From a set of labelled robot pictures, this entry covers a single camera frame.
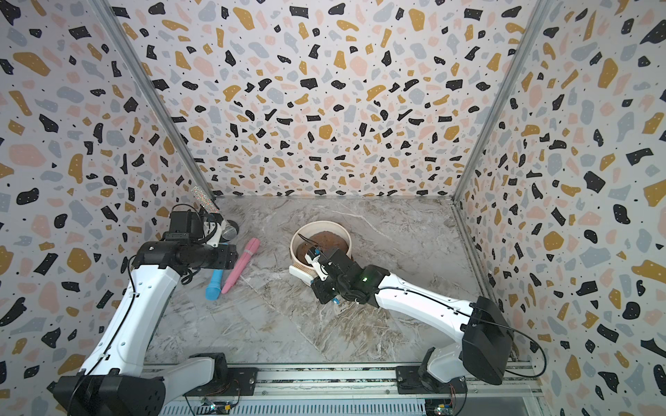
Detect cream ceramic pot with mud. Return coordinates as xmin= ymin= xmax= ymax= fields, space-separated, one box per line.
xmin=290 ymin=220 xmax=353 ymax=276

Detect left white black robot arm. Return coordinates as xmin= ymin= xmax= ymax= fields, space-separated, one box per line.
xmin=51 ymin=241 xmax=238 ymax=415

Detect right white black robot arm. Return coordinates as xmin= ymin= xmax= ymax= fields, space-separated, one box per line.
xmin=305 ymin=248 xmax=513 ymax=393

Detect pink silicone tool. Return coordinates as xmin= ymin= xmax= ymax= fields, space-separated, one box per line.
xmin=221 ymin=237 xmax=260 ymax=294

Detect blue silicone tool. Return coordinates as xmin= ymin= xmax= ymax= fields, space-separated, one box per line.
xmin=205 ymin=270 xmax=224 ymax=301

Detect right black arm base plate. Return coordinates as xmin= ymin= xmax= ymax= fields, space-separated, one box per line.
xmin=395 ymin=365 xmax=468 ymax=395

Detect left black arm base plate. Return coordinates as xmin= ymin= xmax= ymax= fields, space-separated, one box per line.
xmin=185 ymin=367 xmax=258 ymax=398

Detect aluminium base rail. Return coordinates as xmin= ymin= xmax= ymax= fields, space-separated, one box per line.
xmin=157 ymin=363 xmax=550 ymax=415

